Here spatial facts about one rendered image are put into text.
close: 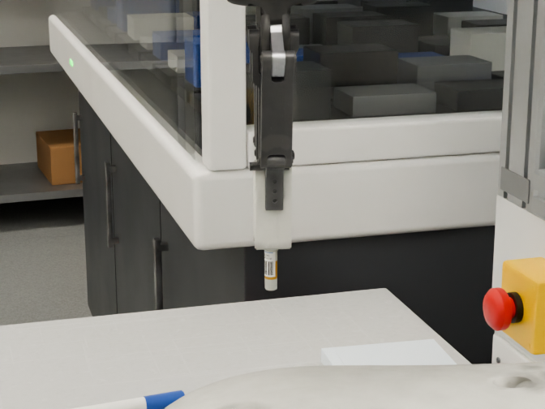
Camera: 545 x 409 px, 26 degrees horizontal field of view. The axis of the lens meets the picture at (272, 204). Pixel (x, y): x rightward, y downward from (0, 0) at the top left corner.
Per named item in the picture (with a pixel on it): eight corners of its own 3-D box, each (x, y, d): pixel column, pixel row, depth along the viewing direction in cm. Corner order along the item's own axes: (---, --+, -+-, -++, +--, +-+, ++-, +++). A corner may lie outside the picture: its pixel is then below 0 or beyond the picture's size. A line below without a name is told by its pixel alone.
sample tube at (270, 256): (263, 291, 99) (263, 239, 97) (263, 286, 100) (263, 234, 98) (278, 290, 99) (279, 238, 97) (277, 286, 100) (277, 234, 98)
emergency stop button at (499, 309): (496, 337, 108) (499, 296, 107) (478, 322, 112) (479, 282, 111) (526, 334, 109) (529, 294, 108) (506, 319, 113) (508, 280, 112)
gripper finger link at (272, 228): (290, 164, 96) (292, 166, 95) (290, 247, 98) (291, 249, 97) (254, 165, 95) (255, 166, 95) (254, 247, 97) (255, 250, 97)
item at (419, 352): (342, 395, 119) (342, 380, 118) (320, 361, 127) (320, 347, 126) (461, 384, 121) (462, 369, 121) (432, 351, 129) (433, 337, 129)
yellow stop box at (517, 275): (526, 358, 108) (530, 283, 106) (491, 329, 114) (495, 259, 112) (576, 352, 109) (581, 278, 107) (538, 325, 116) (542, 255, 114)
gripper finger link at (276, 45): (289, 4, 92) (294, 7, 87) (289, 71, 93) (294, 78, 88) (258, 4, 92) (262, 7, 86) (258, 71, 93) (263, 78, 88)
